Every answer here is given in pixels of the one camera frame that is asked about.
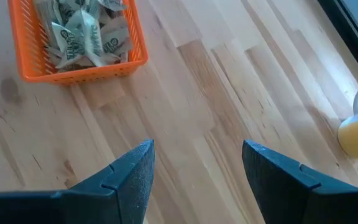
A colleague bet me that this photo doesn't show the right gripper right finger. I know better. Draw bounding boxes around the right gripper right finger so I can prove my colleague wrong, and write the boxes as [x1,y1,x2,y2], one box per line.
[242,139,358,224]

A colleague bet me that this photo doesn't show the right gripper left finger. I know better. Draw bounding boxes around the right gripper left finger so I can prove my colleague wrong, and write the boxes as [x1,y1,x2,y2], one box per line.
[0,139,156,224]

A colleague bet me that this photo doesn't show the orange plastic basket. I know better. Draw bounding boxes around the orange plastic basket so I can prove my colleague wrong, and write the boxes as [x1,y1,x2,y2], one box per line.
[7,0,149,85]

